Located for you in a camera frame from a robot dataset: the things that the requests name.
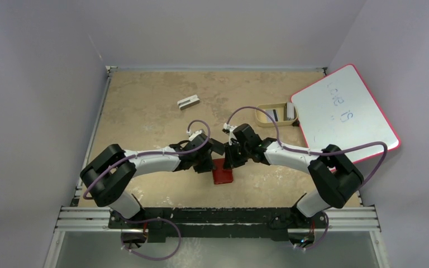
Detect black credit card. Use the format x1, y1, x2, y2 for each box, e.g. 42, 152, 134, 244
212, 140, 225, 156

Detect red card holder wallet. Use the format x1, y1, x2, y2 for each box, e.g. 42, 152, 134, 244
212, 158, 233, 185

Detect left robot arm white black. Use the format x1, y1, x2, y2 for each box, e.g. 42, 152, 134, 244
80, 133, 225, 228

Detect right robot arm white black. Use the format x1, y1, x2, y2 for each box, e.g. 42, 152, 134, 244
223, 123, 364, 227

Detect loose card in tray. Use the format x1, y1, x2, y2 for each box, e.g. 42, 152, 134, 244
266, 109, 279, 122

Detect stack of white cards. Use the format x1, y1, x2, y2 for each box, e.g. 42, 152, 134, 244
284, 102, 297, 121

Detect white grey card reader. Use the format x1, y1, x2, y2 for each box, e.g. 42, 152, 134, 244
177, 94, 200, 111

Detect beige oval tray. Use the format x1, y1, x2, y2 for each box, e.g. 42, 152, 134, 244
255, 102, 299, 127

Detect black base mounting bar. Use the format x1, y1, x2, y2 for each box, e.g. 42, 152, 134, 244
109, 193, 329, 246

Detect pink-framed whiteboard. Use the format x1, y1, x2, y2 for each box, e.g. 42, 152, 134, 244
290, 64, 401, 150

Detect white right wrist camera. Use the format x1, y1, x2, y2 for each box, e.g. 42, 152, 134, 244
222, 123, 237, 145

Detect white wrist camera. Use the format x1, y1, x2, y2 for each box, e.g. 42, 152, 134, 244
222, 123, 237, 145
187, 130, 205, 141

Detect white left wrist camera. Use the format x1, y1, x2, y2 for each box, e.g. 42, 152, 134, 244
187, 130, 205, 141

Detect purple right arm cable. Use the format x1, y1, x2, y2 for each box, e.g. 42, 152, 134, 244
223, 107, 388, 252

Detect aluminium table frame rail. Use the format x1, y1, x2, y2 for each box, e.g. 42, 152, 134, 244
43, 65, 382, 268

